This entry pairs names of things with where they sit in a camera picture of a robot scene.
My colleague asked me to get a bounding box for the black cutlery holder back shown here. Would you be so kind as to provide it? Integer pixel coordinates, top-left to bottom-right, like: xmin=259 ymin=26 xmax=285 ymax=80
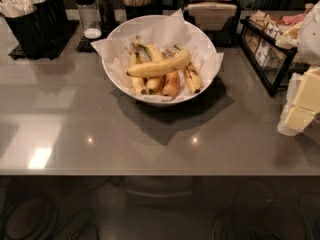
xmin=36 ymin=0 xmax=68 ymax=42

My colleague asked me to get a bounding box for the white plastic cutlery bundle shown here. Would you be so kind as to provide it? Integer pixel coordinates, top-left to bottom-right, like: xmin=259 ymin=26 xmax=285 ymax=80
xmin=0 ymin=0 xmax=45 ymax=18

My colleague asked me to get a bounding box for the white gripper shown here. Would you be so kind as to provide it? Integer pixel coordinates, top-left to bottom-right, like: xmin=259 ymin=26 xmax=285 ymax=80
xmin=277 ymin=1 xmax=320 ymax=136

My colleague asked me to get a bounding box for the yellow banana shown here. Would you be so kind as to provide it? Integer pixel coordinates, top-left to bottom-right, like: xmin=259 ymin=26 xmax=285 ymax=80
xmin=126 ymin=49 xmax=191 ymax=78
xmin=130 ymin=45 xmax=147 ymax=95
xmin=139 ymin=44 xmax=164 ymax=94

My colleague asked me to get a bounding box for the black stir stick holder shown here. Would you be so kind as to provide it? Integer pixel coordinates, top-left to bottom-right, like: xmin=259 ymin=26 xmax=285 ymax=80
xmin=125 ymin=0 xmax=163 ymax=20

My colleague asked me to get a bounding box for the black rubber mat middle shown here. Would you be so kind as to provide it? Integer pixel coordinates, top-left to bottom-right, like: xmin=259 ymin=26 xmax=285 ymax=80
xmin=76 ymin=27 xmax=114 ymax=53

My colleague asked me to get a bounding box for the right spotted banana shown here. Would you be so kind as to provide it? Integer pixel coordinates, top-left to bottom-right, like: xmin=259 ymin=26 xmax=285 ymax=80
xmin=173 ymin=44 xmax=204 ymax=95

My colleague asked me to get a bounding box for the pepper shaker black lid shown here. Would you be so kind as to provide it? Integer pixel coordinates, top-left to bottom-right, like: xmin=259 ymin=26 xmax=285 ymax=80
xmin=96 ymin=0 xmax=116 ymax=30

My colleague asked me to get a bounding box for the white bowl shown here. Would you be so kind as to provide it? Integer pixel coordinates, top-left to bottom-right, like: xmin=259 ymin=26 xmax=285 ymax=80
xmin=101 ymin=13 xmax=223 ymax=106

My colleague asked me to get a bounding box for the black cutlery holder front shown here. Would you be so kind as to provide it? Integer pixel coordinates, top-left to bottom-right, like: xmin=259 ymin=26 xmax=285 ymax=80
xmin=5 ymin=6 xmax=45 ymax=58

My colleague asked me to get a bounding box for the white paper bowl liner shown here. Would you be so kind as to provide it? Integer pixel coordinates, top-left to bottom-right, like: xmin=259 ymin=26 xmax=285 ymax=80
xmin=92 ymin=11 xmax=223 ymax=107

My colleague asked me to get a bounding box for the black cutlery holder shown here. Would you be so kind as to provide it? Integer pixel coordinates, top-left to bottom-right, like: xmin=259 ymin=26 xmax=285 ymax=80
xmin=36 ymin=0 xmax=68 ymax=42
xmin=5 ymin=6 xmax=45 ymax=58

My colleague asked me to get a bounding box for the salt shaker black lid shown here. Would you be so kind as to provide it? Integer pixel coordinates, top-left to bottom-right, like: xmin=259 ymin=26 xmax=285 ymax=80
xmin=75 ymin=0 xmax=102 ymax=40

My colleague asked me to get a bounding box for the black condiment packet rack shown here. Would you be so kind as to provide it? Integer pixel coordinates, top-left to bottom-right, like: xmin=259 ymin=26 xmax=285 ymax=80
xmin=238 ymin=13 xmax=308 ymax=96

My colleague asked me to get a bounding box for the orange ripe banana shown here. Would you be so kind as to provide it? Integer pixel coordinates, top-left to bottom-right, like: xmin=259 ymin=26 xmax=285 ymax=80
xmin=162 ymin=71 xmax=180 ymax=98

